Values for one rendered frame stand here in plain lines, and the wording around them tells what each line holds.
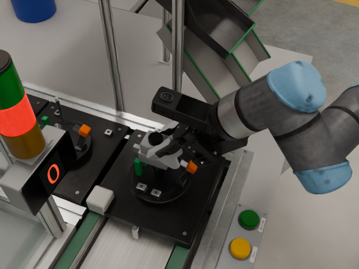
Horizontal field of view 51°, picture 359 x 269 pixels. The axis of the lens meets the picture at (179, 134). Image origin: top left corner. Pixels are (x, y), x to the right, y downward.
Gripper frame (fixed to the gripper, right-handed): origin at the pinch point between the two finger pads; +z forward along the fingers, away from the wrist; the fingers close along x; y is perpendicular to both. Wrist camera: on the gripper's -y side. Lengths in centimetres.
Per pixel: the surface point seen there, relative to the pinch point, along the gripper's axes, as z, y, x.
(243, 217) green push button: -4.4, 24.3, -2.0
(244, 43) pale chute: -0.2, 8.8, 47.5
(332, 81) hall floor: 51, 109, 174
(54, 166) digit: -3.4, -13.7, -18.3
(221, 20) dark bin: -11.5, -4.9, 29.5
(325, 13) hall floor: 61, 97, 258
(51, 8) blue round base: 62, -41, 60
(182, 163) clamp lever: -1.8, 7.0, -0.1
